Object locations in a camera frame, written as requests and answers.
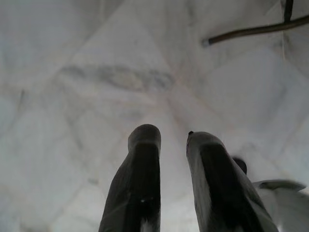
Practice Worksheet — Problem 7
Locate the dark metal chair leg frame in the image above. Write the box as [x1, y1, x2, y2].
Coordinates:
[202, 0, 309, 46]

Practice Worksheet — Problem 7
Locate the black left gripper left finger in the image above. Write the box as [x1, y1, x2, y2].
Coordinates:
[98, 124, 162, 232]

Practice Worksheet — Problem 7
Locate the grey white robot leg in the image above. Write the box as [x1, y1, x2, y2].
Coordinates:
[252, 179, 309, 232]

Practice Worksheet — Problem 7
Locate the black robot foot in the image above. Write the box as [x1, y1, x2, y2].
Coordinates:
[233, 157, 248, 175]

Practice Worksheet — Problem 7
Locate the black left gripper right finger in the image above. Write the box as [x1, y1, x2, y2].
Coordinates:
[186, 131, 279, 232]

